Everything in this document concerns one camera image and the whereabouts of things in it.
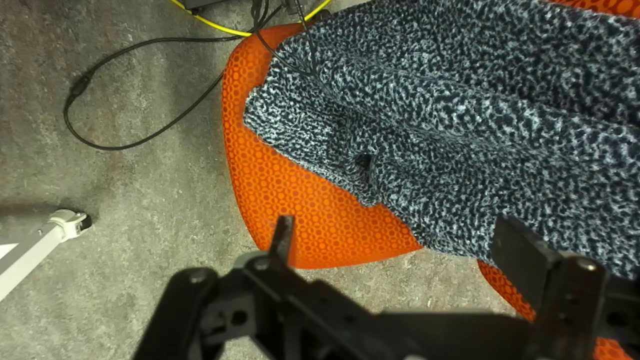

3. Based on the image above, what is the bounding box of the black floor cable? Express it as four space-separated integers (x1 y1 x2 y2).
62 33 245 152

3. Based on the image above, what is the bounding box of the white table leg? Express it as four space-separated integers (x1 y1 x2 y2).
0 207 92 300

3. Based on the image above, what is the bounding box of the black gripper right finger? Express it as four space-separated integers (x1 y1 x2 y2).
491 218 558 310

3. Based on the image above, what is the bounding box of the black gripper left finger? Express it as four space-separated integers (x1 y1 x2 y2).
269 216 294 264

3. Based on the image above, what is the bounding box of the grey speckled knit blanket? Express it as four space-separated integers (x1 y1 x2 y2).
242 0 640 279

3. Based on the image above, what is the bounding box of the yellow cable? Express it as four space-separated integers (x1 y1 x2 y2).
171 0 333 40

